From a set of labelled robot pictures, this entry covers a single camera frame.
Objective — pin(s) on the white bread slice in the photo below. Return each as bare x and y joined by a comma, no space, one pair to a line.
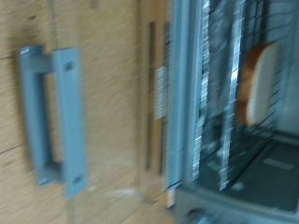
261,87

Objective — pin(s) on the glass oven door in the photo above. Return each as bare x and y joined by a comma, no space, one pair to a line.
70,124

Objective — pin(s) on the silver toaster oven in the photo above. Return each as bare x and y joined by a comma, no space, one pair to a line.
243,205

